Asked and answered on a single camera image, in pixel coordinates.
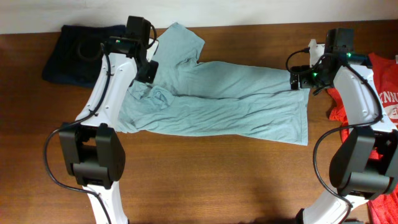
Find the light grey-green t-shirt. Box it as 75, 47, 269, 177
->
116, 23, 308, 146

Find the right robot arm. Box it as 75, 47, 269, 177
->
287, 28, 397, 224

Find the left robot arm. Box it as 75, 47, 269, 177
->
56, 16, 159, 223

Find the folded navy blue garment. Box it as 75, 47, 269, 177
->
42, 25, 126, 88

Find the red printed t-shirt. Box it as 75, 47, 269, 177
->
327, 53, 397, 224

